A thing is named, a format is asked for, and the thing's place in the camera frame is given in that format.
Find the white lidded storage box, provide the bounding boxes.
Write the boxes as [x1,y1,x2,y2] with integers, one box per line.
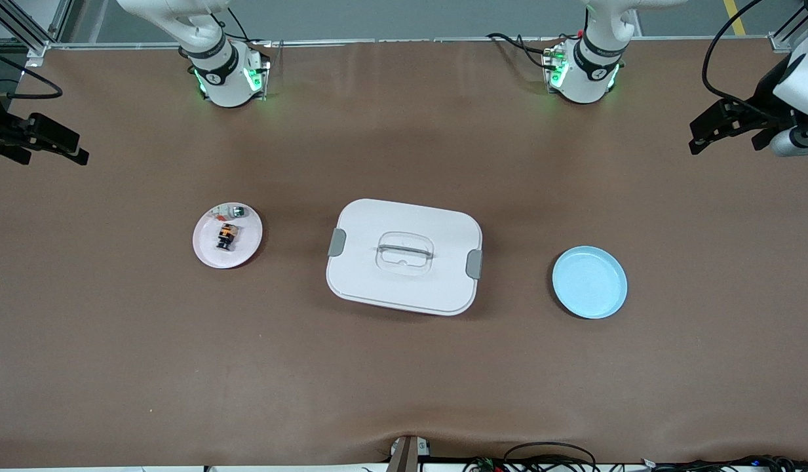
[326,198,484,317]

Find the light blue round plate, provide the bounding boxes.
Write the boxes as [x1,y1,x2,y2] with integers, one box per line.
[552,246,628,320]

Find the pink round plate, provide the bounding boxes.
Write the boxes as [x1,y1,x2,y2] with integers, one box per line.
[192,202,264,270]

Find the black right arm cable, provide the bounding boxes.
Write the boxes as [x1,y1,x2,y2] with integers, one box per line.
[0,49,64,101]

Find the aluminium frame profile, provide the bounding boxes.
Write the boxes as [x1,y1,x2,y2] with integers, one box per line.
[0,0,73,68]
[767,0,808,53]

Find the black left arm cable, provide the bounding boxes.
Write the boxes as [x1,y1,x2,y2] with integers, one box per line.
[701,0,781,122]

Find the black arm base cable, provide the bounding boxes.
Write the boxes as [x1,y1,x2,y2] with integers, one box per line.
[488,31,563,69]

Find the clear lid handle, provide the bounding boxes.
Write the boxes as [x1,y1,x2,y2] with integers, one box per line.
[376,231,434,276]

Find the black cable bundle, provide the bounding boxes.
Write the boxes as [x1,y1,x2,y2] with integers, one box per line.
[463,441,601,472]
[640,454,808,472]

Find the brown camera mount post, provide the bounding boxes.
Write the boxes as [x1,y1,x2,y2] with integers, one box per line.
[386,435,432,472]

